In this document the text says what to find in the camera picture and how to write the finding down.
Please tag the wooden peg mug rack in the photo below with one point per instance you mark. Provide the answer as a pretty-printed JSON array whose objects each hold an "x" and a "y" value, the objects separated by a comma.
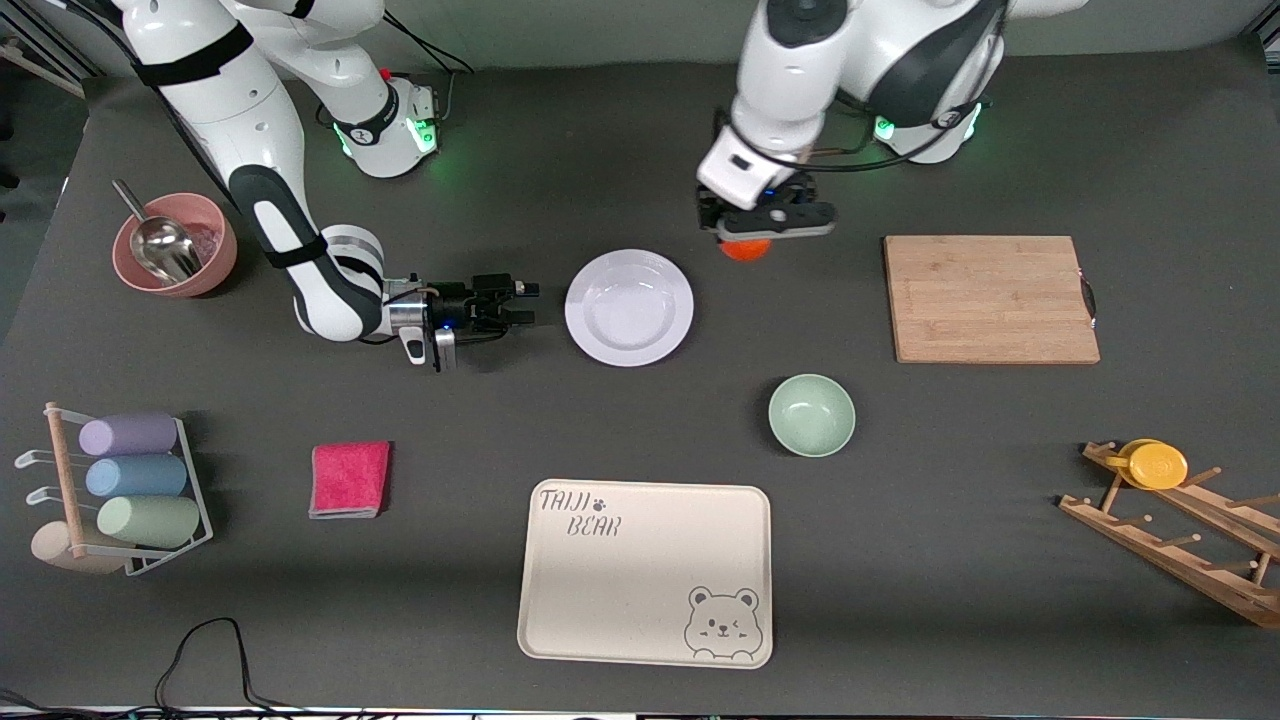
[{"x": 1200, "y": 575}]

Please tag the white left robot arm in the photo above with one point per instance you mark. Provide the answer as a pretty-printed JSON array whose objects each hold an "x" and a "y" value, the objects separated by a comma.
[{"x": 800, "y": 80}]

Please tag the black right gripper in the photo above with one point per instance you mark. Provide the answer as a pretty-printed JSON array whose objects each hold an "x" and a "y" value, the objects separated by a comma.
[{"x": 456, "y": 303}]

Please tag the cream bear print tray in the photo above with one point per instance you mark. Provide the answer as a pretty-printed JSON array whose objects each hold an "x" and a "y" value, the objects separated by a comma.
[{"x": 640, "y": 580}]

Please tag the light green bowl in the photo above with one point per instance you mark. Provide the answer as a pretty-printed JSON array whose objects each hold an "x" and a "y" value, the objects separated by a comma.
[{"x": 812, "y": 415}]

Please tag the pink bowl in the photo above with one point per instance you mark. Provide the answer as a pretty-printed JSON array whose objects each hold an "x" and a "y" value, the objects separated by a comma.
[{"x": 220, "y": 250}]

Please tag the blue cup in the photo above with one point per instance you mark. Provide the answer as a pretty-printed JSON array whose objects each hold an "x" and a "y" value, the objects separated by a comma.
[{"x": 135, "y": 476}]

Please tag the purple cup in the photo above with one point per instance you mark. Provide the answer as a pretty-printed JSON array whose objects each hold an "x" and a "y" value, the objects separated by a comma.
[{"x": 128, "y": 435}]

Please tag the white round plate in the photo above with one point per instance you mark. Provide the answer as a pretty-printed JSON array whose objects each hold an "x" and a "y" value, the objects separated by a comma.
[{"x": 629, "y": 308}]

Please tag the yellow mug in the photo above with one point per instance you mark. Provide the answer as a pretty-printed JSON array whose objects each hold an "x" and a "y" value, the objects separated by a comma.
[{"x": 1158, "y": 466}]

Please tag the metal scoop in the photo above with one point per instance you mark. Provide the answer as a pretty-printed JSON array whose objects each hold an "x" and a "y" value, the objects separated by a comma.
[{"x": 160, "y": 240}]

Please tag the aluminium frame rail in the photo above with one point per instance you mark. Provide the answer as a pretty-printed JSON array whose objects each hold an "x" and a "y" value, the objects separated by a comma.
[
  {"x": 78, "y": 60},
  {"x": 1270, "y": 40}
]

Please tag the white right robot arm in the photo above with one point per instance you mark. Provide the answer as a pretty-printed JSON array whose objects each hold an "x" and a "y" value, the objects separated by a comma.
[{"x": 230, "y": 100}]

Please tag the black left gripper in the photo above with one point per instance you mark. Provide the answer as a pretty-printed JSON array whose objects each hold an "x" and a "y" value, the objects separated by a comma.
[{"x": 790, "y": 192}]

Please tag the beige cup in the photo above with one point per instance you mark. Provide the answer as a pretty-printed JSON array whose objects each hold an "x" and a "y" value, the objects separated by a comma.
[{"x": 50, "y": 548}]

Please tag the wooden cutting board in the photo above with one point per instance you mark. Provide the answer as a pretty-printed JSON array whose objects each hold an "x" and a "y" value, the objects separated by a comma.
[{"x": 990, "y": 300}]

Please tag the orange fruit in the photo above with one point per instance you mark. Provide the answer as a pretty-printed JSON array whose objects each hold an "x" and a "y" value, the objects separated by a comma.
[{"x": 747, "y": 250}]

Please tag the pink folded cloth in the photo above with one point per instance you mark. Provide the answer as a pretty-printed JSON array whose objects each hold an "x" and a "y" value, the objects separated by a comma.
[{"x": 350, "y": 478}]

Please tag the green cup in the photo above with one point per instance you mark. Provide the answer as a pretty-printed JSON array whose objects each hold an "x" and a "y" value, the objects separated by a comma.
[{"x": 150, "y": 521}]

